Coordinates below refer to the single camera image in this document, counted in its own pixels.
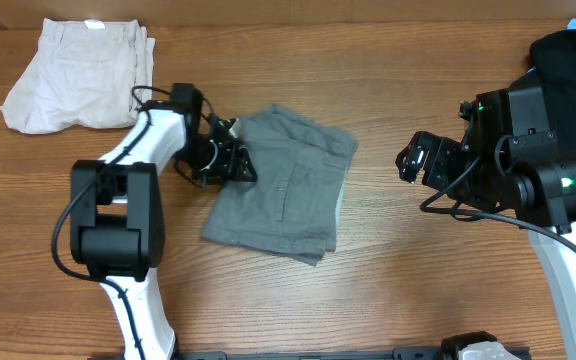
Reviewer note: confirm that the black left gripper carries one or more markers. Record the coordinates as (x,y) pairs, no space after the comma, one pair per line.
(221,175)

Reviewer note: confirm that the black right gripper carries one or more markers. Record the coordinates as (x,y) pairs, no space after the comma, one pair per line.
(441,155)

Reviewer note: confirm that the grey shorts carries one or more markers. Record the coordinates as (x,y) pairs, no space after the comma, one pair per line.
(293,209)

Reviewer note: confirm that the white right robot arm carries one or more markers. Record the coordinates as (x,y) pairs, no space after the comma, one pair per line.
(508,167)

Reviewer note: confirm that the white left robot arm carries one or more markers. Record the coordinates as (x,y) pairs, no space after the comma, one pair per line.
(116,216)

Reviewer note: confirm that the black shirt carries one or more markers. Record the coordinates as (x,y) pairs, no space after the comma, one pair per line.
(554,69)

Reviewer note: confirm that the beige folded shorts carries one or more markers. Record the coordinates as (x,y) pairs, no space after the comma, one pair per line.
(82,74)

